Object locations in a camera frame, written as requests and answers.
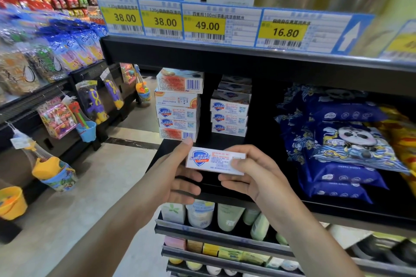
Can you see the pile of blue wipes packets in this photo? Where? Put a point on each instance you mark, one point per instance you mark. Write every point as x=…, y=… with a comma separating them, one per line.
x=341, y=179

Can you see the person's left middle finger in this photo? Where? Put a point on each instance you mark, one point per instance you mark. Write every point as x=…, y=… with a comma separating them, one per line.
x=191, y=190

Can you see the row of clear seed packets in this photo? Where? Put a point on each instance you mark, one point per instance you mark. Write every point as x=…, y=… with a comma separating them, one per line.
x=22, y=69

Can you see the red toy with blue bucket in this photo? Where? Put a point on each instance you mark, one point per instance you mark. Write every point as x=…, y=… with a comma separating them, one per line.
x=85, y=126

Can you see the row of pale round bottles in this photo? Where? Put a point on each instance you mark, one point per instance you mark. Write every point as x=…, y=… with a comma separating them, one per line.
x=201, y=266

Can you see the pile of yellow red packets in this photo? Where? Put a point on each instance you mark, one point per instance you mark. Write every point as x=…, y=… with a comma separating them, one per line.
x=403, y=143

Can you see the row of coloured soap bars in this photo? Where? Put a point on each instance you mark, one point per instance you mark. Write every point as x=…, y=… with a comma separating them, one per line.
x=224, y=252

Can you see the orange print soap box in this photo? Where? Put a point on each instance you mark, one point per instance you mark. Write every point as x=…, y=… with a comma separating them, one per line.
x=178, y=80
x=175, y=99

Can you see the white pack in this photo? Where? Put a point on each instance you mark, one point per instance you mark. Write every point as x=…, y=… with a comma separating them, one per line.
x=341, y=236

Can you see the white bottle with green leaf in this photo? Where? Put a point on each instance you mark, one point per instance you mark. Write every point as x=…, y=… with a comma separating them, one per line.
x=173, y=213

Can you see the row of blue hanging packets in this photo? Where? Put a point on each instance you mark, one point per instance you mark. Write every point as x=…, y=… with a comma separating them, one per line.
x=74, y=46

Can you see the white blue label bottle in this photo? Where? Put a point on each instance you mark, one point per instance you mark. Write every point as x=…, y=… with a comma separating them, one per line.
x=200, y=215

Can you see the small colourful toy packet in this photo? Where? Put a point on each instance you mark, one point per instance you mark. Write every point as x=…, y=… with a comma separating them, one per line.
x=127, y=73

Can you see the stacks of white soap boxes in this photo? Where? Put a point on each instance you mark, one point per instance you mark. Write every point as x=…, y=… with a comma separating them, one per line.
x=229, y=108

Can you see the panda print wipes packet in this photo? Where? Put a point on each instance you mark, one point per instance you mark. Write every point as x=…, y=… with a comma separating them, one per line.
x=354, y=143

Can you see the blue yellow price tag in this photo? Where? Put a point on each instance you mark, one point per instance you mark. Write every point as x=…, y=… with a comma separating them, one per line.
x=164, y=20
x=401, y=43
x=211, y=23
x=123, y=15

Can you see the person's left hand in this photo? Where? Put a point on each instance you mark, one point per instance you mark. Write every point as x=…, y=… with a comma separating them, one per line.
x=165, y=182

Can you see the net bag of beach toys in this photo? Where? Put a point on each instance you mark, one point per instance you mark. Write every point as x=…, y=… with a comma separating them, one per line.
x=52, y=169

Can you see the pale green tube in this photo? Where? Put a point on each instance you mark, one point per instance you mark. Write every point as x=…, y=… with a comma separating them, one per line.
x=230, y=218

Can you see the purple yellow toy pack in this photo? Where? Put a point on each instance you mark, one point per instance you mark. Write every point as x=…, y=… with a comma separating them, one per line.
x=113, y=88
x=92, y=101

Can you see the dark round packets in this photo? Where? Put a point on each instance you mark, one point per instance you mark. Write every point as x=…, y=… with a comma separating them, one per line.
x=386, y=249

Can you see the white blue-shield soap box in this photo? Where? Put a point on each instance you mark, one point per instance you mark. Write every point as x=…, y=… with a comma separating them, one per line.
x=214, y=160

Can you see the hanging toy bucket set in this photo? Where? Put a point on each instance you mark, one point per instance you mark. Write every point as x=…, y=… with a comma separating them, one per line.
x=143, y=88

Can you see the pink toy set packet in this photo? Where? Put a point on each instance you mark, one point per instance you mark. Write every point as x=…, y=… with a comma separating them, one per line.
x=57, y=119

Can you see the person's left thumb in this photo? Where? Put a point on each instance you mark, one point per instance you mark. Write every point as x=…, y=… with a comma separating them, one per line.
x=186, y=153

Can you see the person's right forearm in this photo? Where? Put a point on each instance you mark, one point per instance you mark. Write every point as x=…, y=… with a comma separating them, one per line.
x=312, y=241

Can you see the person's left forearm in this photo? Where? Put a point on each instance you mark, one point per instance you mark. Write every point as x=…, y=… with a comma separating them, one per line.
x=110, y=234

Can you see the small pale green bottle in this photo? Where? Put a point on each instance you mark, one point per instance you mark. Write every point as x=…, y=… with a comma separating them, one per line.
x=251, y=216

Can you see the price tag with white arrow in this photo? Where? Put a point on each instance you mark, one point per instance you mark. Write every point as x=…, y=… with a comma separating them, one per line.
x=292, y=31

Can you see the person's right thumb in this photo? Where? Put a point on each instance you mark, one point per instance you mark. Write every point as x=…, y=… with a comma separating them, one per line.
x=245, y=165

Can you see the yellow toy bucket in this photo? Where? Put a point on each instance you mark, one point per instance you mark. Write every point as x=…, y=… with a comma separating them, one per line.
x=12, y=203

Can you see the person's right hand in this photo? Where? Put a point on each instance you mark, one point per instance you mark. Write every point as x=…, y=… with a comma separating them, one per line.
x=266, y=186

